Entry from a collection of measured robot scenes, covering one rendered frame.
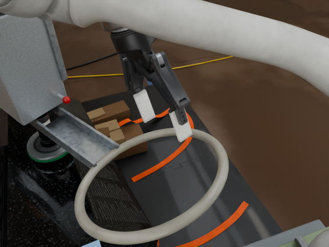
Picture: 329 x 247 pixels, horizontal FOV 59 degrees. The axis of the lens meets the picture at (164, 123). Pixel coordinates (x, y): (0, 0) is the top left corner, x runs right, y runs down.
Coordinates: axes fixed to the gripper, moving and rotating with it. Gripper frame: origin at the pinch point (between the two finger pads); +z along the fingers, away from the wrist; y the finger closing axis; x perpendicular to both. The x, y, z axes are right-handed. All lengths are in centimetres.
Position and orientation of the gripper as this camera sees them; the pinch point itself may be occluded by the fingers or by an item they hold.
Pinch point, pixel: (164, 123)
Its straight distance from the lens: 59.1
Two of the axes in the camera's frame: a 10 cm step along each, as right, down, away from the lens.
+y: -5.3, -2.6, 8.0
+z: 3.0, 8.3, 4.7
